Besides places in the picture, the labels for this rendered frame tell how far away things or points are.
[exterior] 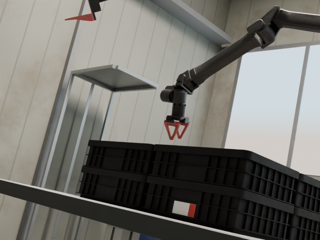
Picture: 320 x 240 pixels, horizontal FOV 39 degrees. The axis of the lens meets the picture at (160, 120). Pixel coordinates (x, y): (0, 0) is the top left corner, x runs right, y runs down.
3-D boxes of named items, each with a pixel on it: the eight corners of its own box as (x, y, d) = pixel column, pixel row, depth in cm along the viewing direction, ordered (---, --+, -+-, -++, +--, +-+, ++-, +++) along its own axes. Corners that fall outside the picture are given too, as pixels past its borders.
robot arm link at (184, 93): (180, 89, 185) (190, 90, 189) (169, 88, 191) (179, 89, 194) (178, 105, 186) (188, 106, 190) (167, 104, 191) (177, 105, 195)
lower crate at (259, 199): (290, 245, 139) (296, 206, 142) (233, 233, 120) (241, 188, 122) (195, 223, 169) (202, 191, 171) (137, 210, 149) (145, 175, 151)
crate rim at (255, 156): (300, 180, 143) (301, 173, 144) (247, 158, 124) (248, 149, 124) (206, 169, 173) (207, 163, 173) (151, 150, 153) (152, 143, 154)
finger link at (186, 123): (167, 138, 192) (170, 116, 191) (174, 137, 199) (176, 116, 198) (182, 140, 189) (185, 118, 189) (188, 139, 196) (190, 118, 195)
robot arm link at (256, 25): (264, 25, 170) (277, 41, 176) (260, 16, 174) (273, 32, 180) (175, 84, 187) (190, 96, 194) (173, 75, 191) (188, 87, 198)
